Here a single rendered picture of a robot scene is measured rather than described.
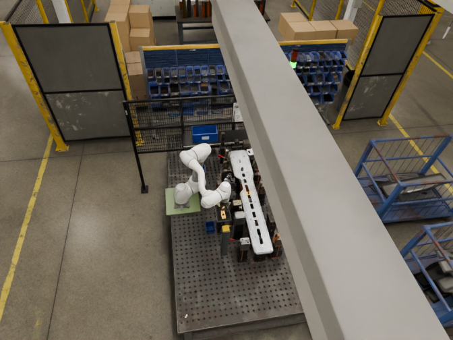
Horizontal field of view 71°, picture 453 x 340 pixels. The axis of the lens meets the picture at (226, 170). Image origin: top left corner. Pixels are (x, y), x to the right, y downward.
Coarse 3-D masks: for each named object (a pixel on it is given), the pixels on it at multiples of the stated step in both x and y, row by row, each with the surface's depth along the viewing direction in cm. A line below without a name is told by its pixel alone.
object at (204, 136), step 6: (192, 126) 386; (198, 126) 387; (204, 126) 389; (210, 126) 390; (216, 126) 388; (192, 132) 378; (198, 132) 394; (204, 132) 396; (210, 132) 397; (216, 132) 389; (198, 138) 381; (204, 138) 382; (210, 138) 384; (216, 138) 385
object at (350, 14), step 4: (352, 0) 617; (356, 0) 605; (360, 0) 606; (348, 4) 632; (352, 4) 619; (356, 4) 611; (360, 4) 612; (348, 8) 633; (352, 8) 625; (356, 8) 626; (348, 12) 634; (352, 12) 631; (356, 12) 632; (344, 16) 648; (348, 16) 636; (352, 16) 637; (352, 20) 644
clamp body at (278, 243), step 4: (276, 240) 297; (280, 240) 298; (276, 244) 302; (280, 244) 304; (276, 248) 310; (280, 248) 314; (272, 252) 317; (276, 252) 315; (280, 252) 317; (272, 256) 320; (276, 256) 322; (280, 256) 323
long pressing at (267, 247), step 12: (240, 156) 378; (240, 168) 364; (252, 180) 353; (240, 192) 340; (252, 192) 341; (252, 216) 321; (252, 228) 311; (264, 228) 312; (252, 240) 302; (264, 240) 303; (264, 252) 294
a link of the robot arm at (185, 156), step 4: (184, 152) 303; (188, 152) 302; (192, 152) 302; (180, 156) 304; (184, 156) 300; (188, 156) 300; (192, 156) 300; (196, 156) 303; (184, 160) 299; (188, 160) 297; (196, 160) 305
